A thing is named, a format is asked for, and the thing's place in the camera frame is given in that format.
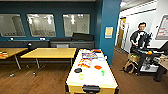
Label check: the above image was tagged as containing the man in dark shirt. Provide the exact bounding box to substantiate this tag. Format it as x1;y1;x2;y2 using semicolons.
129;22;149;49

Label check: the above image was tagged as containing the black wheeled cart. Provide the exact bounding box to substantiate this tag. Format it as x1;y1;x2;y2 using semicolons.
129;32;168;76

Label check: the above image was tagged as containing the dark wall bench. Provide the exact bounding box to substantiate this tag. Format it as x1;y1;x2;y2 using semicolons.
0;37;96;51

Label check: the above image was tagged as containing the colourful game box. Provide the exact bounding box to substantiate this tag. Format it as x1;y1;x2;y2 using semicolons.
81;52;99;60

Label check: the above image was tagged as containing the brown wooden door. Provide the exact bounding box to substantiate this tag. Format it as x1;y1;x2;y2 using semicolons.
115;18;128;49

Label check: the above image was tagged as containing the white bench label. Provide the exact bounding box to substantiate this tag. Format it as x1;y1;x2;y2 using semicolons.
57;44;70;49

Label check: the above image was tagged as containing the orange black striker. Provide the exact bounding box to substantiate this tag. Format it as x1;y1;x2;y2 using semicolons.
93;49;103;54

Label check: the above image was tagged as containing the small black bowl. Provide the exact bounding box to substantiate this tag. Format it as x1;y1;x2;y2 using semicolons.
74;68;83;74

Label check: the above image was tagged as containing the yellow air hockey table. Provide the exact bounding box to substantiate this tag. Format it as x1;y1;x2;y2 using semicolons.
65;49;119;94

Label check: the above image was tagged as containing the black bench cushion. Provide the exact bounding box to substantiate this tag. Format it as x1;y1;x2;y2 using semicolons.
71;32;95;42

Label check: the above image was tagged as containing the small orange ball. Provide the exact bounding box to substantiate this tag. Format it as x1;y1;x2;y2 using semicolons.
147;50;154;56

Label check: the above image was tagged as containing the tan black backpack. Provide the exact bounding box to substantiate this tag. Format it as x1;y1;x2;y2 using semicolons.
123;61;138;74

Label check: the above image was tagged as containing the large interior window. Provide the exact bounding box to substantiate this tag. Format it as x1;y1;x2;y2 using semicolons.
26;13;57;38
0;13;27;38
62;13;91;38

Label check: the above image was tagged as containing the small dark round object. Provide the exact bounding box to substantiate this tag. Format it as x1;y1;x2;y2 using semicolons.
27;42;34;49

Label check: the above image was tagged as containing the yellow wall sign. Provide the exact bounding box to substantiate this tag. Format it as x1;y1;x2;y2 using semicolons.
104;26;114;39

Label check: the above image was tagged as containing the long wooden table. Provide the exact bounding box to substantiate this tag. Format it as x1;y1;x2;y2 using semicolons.
20;47;78;76
0;47;29;70

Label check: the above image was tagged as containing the yellow green basket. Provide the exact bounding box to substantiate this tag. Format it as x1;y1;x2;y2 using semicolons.
128;53;140;63

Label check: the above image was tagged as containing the small red orange item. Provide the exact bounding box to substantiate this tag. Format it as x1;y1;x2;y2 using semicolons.
0;51;8;58

